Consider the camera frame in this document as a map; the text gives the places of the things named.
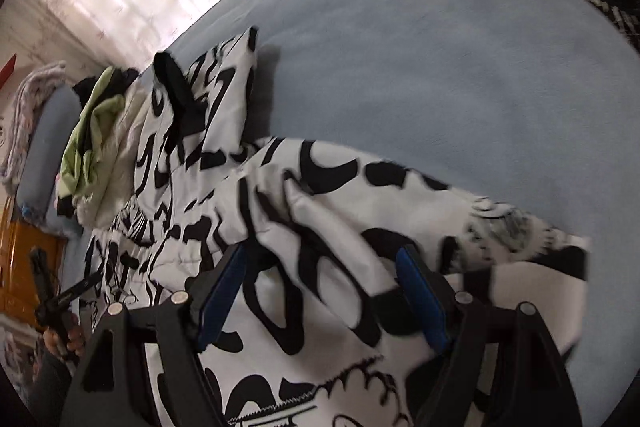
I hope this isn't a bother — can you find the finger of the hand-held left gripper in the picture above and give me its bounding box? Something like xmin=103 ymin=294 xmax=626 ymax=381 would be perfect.
xmin=30 ymin=248 xmax=53 ymax=308
xmin=52 ymin=272 xmax=104 ymax=308

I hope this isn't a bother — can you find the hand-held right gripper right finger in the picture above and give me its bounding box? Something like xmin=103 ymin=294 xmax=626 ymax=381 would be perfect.
xmin=395 ymin=246 xmax=583 ymax=427

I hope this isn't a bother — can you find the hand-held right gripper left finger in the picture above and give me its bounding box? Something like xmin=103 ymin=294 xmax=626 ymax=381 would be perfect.
xmin=57 ymin=244 xmax=248 ymax=427

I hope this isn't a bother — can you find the white black printed jacket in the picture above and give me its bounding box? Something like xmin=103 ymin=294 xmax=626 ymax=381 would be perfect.
xmin=82 ymin=27 xmax=593 ymax=427

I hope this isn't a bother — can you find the person's left forearm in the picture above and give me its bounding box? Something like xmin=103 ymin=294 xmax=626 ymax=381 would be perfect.
xmin=20 ymin=352 xmax=76 ymax=427

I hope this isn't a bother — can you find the person's left hand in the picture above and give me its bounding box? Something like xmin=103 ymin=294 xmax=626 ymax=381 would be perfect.
xmin=42 ymin=312 xmax=87 ymax=360

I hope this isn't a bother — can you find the orange wooden furniture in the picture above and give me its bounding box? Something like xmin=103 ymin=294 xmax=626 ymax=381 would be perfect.
xmin=0 ymin=199 xmax=68 ymax=325

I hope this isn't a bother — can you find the silver white folded jacket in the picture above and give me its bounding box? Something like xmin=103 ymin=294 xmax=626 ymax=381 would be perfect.
xmin=75 ymin=87 xmax=151 ymax=228

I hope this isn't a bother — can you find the blue rolled duvet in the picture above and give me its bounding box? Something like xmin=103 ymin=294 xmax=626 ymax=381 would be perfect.
xmin=17 ymin=87 xmax=83 ymax=238

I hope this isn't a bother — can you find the green folded jacket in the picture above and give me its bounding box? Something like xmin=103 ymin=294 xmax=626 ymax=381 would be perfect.
xmin=55 ymin=67 xmax=126 ymax=212

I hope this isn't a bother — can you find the pale patterned folded blanket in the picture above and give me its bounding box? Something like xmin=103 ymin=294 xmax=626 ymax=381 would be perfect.
xmin=0 ymin=62 xmax=68 ymax=188

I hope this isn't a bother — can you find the blue bed blanket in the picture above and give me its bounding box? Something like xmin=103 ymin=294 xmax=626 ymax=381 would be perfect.
xmin=42 ymin=0 xmax=640 ymax=427

